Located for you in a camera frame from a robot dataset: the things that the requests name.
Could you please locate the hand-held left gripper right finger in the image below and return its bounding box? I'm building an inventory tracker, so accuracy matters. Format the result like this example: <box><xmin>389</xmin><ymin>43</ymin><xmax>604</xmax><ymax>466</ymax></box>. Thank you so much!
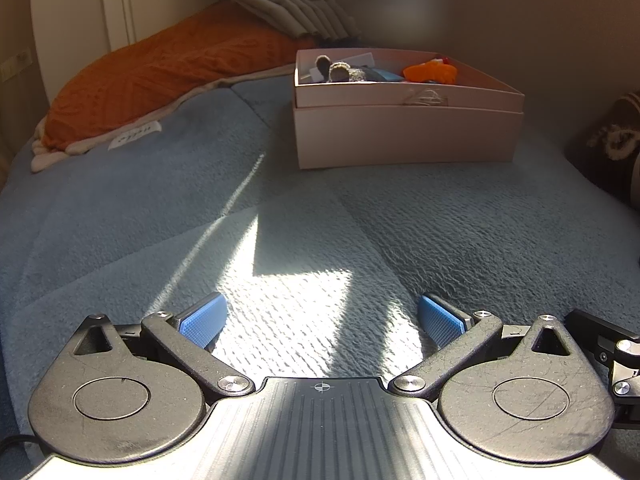
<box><xmin>389</xmin><ymin>294</ymin><xmax>582</xmax><ymax>397</ymax></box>

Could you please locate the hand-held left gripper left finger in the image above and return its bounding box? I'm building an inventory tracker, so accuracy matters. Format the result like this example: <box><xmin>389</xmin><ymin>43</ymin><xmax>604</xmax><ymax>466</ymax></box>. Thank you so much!
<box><xmin>72</xmin><ymin>291</ymin><xmax>257</xmax><ymax>398</ymax></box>

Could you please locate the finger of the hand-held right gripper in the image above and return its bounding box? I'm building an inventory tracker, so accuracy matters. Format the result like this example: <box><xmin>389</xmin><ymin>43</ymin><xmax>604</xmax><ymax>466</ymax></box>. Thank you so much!
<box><xmin>565</xmin><ymin>309</ymin><xmax>640</xmax><ymax>429</ymax></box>

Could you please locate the pink cardboard box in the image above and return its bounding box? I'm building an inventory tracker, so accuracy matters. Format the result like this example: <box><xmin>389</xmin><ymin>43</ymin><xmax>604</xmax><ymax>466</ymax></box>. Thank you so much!
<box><xmin>292</xmin><ymin>48</ymin><xmax>526</xmax><ymax>170</ymax></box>

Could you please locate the orange plastic cup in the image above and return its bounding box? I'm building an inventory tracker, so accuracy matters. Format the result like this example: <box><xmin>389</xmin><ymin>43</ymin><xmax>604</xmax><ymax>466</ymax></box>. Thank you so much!
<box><xmin>402</xmin><ymin>60</ymin><xmax>459</xmax><ymax>85</ymax></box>

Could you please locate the black plush toy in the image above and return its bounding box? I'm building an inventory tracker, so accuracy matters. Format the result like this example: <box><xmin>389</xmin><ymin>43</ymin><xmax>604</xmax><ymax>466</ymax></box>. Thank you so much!
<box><xmin>312</xmin><ymin>55</ymin><xmax>381</xmax><ymax>84</ymax></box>

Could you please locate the brown fuzzy cushion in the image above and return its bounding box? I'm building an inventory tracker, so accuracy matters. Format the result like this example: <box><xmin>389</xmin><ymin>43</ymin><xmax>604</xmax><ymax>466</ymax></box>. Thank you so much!
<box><xmin>566</xmin><ymin>92</ymin><xmax>640</xmax><ymax>207</ymax></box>

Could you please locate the white fabric label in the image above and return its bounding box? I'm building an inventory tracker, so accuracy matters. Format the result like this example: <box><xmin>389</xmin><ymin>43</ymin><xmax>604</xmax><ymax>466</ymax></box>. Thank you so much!
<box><xmin>109</xmin><ymin>120</ymin><xmax>164</xmax><ymax>151</ymax></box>

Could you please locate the orange blanket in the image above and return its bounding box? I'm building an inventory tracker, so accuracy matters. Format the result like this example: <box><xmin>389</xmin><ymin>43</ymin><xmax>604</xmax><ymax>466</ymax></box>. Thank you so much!
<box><xmin>40</xmin><ymin>0</ymin><xmax>322</xmax><ymax>154</ymax></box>

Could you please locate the beige padded bed surround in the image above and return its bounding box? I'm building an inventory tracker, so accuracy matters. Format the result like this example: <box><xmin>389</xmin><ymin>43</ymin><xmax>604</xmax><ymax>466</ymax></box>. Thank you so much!
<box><xmin>320</xmin><ymin>0</ymin><xmax>640</xmax><ymax>171</ymax></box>

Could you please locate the grey folded blanket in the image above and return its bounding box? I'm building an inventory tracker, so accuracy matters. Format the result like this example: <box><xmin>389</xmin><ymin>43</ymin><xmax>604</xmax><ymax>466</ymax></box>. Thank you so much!
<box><xmin>220</xmin><ymin>0</ymin><xmax>364</xmax><ymax>42</ymax></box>

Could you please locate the white door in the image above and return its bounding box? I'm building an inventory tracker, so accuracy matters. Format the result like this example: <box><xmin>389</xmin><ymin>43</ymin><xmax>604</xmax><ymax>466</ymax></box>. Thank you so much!
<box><xmin>29</xmin><ymin>0</ymin><xmax>237</xmax><ymax>107</ymax></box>

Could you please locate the black cable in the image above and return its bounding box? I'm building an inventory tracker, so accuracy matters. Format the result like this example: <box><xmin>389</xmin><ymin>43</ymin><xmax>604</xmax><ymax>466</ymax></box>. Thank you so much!
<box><xmin>0</xmin><ymin>435</ymin><xmax>37</xmax><ymax>454</ymax></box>

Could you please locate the wall socket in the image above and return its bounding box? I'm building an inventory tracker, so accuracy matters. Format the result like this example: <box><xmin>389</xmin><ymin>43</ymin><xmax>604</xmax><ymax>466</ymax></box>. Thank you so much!
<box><xmin>0</xmin><ymin>49</ymin><xmax>32</xmax><ymax>81</ymax></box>

